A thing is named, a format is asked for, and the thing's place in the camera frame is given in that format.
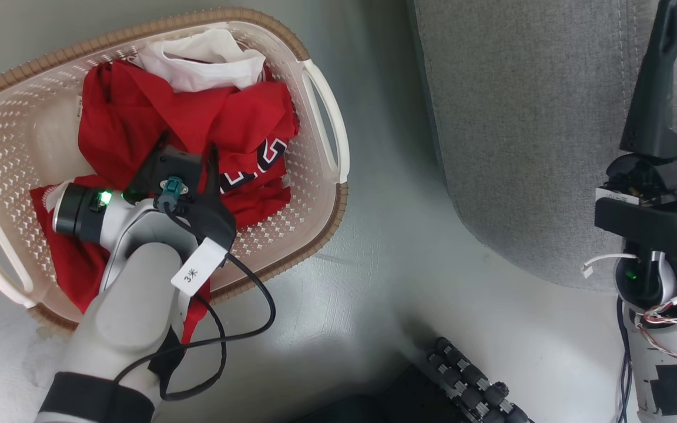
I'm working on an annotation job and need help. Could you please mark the beige perforated plastic laundry basket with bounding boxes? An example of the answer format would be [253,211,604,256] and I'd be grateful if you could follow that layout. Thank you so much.
[0,7,351,333]

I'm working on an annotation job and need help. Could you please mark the white cable label tag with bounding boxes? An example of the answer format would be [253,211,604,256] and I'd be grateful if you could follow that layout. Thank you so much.
[170,237,229,298]

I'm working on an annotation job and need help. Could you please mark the black segmented cable chain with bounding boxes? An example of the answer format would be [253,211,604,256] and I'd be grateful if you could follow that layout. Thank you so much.
[427,337,534,423]

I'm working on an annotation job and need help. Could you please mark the white wire with connector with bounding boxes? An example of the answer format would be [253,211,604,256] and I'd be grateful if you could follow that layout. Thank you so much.
[581,253,639,279]

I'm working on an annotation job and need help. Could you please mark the red white twisted wires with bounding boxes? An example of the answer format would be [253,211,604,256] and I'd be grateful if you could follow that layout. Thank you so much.
[637,303,677,387]

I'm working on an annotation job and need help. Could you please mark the grey fabric sofa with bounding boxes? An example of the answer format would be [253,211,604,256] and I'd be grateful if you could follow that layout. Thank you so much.
[412,0,677,291]

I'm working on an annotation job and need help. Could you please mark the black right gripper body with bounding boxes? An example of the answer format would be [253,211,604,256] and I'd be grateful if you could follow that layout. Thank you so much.
[594,136,677,265]

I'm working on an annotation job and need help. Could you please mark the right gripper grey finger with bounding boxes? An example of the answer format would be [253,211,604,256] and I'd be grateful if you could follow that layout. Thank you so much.
[619,0,677,159]

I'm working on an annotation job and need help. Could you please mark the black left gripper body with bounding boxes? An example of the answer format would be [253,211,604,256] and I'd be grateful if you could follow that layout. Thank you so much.
[121,182,160,206]

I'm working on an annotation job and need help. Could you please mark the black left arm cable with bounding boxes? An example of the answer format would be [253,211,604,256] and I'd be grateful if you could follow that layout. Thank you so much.
[114,176,277,403]

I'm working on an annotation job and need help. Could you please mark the red garment with lettering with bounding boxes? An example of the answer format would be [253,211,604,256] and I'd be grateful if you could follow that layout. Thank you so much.
[30,59,301,344]

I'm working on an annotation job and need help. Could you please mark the white garment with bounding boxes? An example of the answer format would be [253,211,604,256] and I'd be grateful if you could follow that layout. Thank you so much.
[133,28,267,93]

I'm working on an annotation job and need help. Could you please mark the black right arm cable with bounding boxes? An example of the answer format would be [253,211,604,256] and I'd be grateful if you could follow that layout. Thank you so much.
[616,297,634,423]

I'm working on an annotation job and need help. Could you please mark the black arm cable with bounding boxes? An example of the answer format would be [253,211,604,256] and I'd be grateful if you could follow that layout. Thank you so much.
[616,297,634,423]
[114,176,277,403]

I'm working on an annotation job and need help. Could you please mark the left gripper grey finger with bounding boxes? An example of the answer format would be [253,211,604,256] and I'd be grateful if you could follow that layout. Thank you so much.
[189,145,237,251]
[133,132,170,187]

